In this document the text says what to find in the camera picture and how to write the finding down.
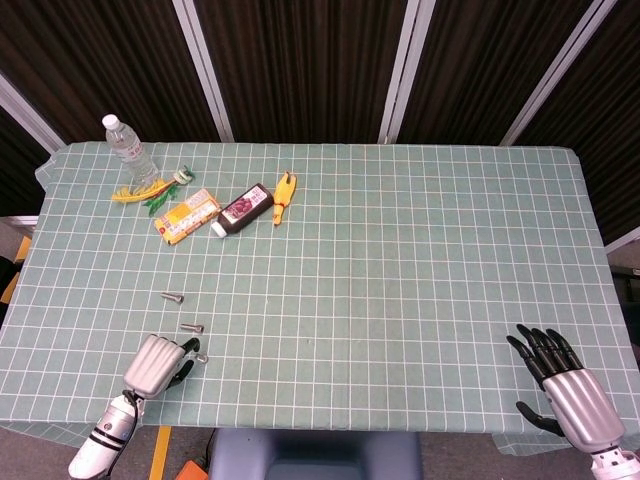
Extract yellow and black equipment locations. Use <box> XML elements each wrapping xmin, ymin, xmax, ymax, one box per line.
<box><xmin>0</xmin><ymin>235</ymin><xmax>34</xmax><ymax>326</ymax></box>

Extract dark brown bottle white cap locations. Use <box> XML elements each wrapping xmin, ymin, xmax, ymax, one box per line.
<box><xmin>210</xmin><ymin>183</ymin><xmax>275</xmax><ymax>238</ymax></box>

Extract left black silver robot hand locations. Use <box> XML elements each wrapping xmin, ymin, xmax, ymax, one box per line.
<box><xmin>122</xmin><ymin>333</ymin><xmax>202</xmax><ymax>400</ymax></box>

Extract dark brown partition panel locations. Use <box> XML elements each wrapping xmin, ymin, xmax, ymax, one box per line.
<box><xmin>194</xmin><ymin>0</ymin><xmax>421</xmax><ymax>145</ymax></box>
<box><xmin>0</xmin><ymin>0</ymin><xmax>236</xmax><ymax>146</ymax></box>
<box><xmin>379</xmin><ymin>0</ymin><xmax>621</xmax><ymax>146</ymax></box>
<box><xmin>0</xmin><ymin>74</ymin><xmax>66</xmax><ymax>227</ymax></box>
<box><xmin>499</xmin><ymin>0</ymin><xmax>640</xmax><ymax>254</ymax></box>

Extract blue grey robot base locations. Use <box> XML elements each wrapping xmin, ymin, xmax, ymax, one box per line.
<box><xmin>207</xmin><ymin>428</ymin><xmax>424</xmax><ymax>480</ymax></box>

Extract yellow green feather shuttlecock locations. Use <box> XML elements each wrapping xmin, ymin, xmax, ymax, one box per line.
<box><xmin>110</xmin><ymin>164</ymin><xmax>197</xmax><ymax>217</ymax></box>

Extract orange box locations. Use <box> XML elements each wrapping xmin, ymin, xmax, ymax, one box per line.
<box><xmin>175</xmin><ymin>459</ymin><xmax>209</xmax><ymax>480</ymax></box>

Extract yellow snack pack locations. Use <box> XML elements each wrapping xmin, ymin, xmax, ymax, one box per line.
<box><xmin>153</xmin><ymin>188</ymin><xmax>222</xmax><ymax>246</ymax></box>

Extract green checked tablecloth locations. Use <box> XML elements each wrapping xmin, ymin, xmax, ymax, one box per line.
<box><xmin>0</xmin><ymin>142</ymin><xmax>640</xmax><ymax>456</ymax></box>

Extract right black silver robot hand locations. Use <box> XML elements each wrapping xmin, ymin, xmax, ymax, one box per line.
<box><xmin>505</xmin><ymin>323</ymin><xmax>626</xmax><ymax>454</ymax></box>

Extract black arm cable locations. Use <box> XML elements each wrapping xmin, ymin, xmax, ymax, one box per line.
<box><xmin>102</xmin><ymin>389</ymin><xmax>141</xmax><ymax>480</ymax></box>

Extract clear plastic water bottle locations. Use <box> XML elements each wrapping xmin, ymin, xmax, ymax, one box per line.
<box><xmin>101</xmin><ymin>114</ymin><xmax>161</xmax><ymax>186</ymax></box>

